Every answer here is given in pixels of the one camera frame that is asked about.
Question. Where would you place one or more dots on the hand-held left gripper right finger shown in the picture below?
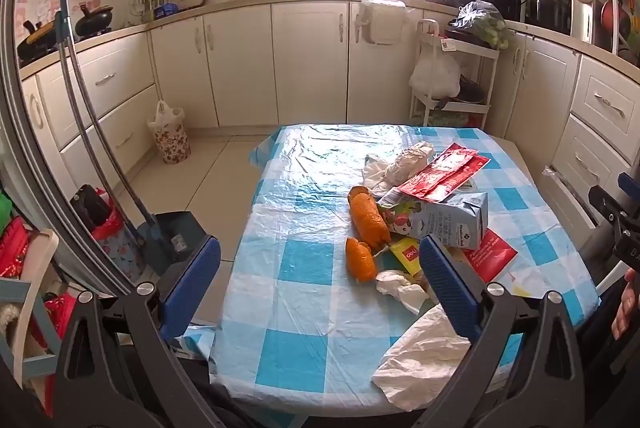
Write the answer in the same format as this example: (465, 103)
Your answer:
(447, 285)

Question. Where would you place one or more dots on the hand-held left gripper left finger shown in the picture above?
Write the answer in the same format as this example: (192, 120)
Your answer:
(192, 280)

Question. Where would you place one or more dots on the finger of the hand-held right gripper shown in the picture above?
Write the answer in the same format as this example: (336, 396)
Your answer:
(629, 183)
(607, 205)

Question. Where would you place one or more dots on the grey-blue milk carton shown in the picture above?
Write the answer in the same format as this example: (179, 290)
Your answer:
(440, 220)

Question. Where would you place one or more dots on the red foil packet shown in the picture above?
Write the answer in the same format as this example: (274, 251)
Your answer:
(440, 183)
(450, 153)

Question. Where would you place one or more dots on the large orange peel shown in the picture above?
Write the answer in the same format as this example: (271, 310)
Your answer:
(367, 218)

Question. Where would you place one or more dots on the white paper wrapper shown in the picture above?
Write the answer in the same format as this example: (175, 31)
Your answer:
(407, 160)

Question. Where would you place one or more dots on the person's right hand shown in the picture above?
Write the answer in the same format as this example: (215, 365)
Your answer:
(627, 303)

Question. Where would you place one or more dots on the white drawer with plastic bags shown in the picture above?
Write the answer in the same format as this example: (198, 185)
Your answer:
(570, 198)

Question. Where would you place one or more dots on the small crumpled white tissue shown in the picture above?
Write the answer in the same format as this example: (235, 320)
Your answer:
(400, 290)

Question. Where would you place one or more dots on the yellow packet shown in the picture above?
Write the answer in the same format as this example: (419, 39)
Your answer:
(406, 254)

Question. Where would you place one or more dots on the red flat packet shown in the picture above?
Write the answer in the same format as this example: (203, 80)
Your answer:
(492, 255)

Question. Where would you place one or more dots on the white drawer cabinet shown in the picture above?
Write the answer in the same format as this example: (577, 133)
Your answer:
(600, 123)

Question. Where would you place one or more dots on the small orange peel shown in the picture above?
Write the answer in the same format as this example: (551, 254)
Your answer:
(361, 260)

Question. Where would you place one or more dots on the floral shopping bag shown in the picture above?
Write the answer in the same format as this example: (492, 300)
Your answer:
(112, 238)

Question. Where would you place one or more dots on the blue checkered tablecloth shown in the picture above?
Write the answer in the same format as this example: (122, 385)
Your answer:
(310, 208)

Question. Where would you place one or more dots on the floral basket with plastic bag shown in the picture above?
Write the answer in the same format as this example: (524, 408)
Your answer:
(170, 138)

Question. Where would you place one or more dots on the white electric kettle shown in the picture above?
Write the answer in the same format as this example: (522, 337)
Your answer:
(587, 15)

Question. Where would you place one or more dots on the dark pan with lid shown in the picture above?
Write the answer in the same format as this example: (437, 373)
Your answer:
(470, 92)

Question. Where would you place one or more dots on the black pot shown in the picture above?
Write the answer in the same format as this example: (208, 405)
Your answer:
(550, 13)

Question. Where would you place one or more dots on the white trolley shelf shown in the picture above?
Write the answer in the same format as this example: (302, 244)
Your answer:
(487, 58)

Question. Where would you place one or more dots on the white cabinet under stove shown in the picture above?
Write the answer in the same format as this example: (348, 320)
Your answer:
(95, 98)

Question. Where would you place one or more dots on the bulging white plastic bag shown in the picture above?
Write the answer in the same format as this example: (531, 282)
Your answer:
(435, 75)

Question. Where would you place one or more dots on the plastic bag of greens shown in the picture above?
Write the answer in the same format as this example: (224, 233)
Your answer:
(480, 20)

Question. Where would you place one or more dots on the white kitchen base cabinets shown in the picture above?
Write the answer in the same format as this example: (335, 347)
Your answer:
(300, 58)

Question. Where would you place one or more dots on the white hanging door bin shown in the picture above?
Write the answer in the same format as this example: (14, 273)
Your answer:
(382, 20)

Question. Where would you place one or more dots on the black wok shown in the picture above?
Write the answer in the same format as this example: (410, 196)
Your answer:
(92, 20)

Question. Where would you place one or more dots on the black frying pan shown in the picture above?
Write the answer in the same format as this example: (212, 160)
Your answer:
(35, 40)

